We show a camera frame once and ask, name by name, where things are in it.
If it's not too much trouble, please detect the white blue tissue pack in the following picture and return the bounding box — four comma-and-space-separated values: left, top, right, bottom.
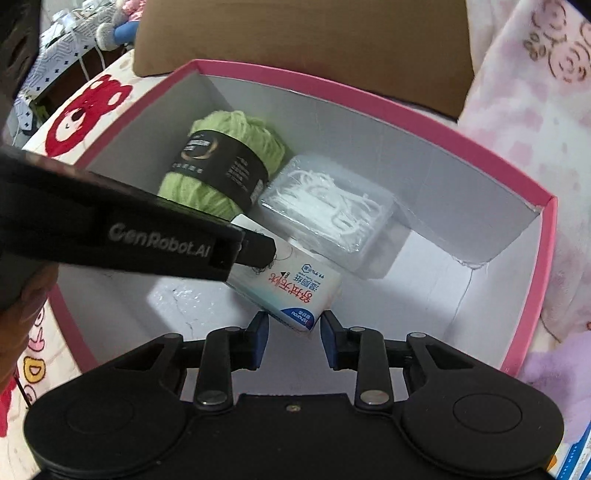
228, 214, 342, 332

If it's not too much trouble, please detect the green yarn ball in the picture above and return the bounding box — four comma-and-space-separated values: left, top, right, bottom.
158, 110, 286, 221

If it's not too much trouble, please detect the clear plastic floss box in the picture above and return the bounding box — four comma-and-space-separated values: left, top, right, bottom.
257, 154, 410, 279

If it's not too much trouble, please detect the pink cardboard box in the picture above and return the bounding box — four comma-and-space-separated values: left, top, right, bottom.
49, 56, 558, 392

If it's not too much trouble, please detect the purple plush toy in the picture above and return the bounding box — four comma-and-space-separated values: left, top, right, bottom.
519, 331, 590, 444

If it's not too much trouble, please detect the blue snack packet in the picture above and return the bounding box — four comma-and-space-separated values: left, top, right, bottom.
549, 426, 591, 480

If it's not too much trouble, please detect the person's left hand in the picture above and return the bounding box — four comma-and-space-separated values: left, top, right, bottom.
0, 264, 58, 392

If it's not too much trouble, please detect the white bear-print blanket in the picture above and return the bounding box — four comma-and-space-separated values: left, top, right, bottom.
0, 45, 153, 480

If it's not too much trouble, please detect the grey plush toys pile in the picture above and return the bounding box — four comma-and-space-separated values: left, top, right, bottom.
95, 0, 147, 51

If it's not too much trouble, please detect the brown cloud pillow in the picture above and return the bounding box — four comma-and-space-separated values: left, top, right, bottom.
134, 0, 474, 118

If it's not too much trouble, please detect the pink checked cartoon pillow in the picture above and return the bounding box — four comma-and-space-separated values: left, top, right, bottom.
457, 0, 591, 342

